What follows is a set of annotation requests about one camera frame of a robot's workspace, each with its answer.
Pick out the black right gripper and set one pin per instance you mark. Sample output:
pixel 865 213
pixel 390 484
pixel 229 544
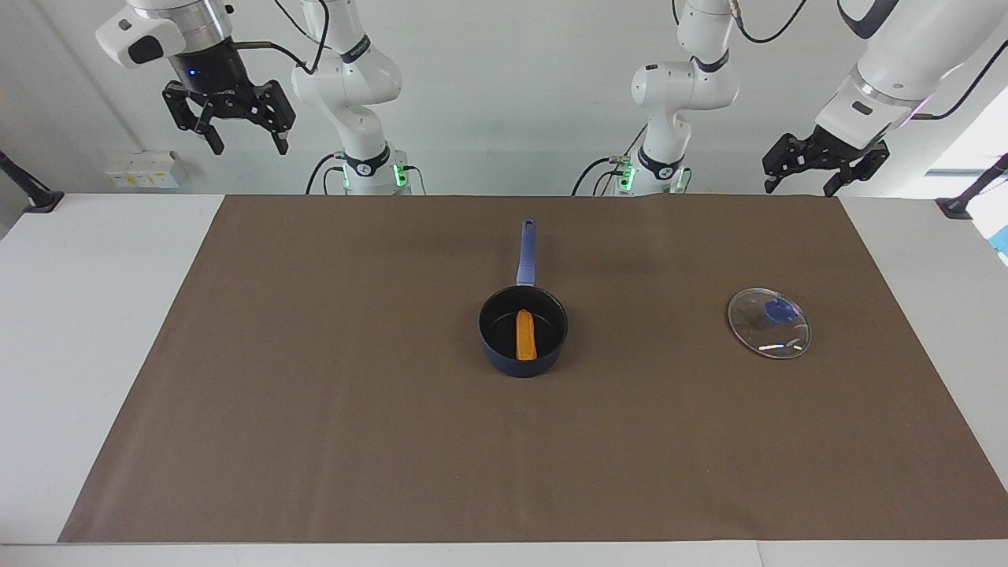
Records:
pixel 213 75

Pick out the brown table mat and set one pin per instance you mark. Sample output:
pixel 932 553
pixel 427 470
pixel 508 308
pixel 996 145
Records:
pixel 504 457

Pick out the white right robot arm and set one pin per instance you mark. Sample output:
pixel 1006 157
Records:
pixel 356 87

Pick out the yellow corn cob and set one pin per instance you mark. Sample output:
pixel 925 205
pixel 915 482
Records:
pixel 526 337

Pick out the light blue object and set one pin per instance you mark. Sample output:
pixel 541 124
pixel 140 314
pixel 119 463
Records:
pixel 1002 240

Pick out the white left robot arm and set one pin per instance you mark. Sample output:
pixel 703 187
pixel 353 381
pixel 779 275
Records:
pixel 679 85

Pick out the white wall socket box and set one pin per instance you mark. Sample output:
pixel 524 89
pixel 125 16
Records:
pixel 142 169

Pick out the glass lid with blue knob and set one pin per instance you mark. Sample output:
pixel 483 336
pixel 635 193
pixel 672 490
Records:
pixel 768 331

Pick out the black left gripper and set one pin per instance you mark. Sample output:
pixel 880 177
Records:
pixel 846 148

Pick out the black clamp stand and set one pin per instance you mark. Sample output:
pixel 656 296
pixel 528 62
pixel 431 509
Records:
pixel 35 195
pixel 969 197

